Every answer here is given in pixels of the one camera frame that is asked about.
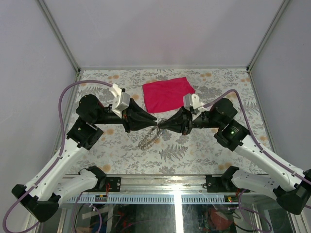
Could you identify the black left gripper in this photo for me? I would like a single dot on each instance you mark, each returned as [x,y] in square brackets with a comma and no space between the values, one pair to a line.
[131,117]

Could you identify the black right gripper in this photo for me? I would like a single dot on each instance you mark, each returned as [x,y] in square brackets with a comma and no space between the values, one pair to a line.
[181,121]

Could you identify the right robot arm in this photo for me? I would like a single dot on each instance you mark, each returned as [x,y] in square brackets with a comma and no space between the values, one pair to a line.
[288,185]

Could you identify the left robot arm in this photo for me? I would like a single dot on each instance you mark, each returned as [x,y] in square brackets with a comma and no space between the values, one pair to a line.
[45,193]

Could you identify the pink cloth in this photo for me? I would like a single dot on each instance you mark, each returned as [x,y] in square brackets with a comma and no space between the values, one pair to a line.
[162,96]

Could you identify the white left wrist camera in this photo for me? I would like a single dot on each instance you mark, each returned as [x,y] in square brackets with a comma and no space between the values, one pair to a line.
[121,100]

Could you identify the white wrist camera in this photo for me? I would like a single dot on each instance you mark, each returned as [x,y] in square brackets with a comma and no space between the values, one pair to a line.
[192,103]
[121,100]

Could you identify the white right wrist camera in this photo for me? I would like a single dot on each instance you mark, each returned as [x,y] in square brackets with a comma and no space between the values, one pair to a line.
[192,103]

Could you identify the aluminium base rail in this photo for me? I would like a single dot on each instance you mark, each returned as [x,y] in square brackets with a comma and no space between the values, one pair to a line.
[141,190]

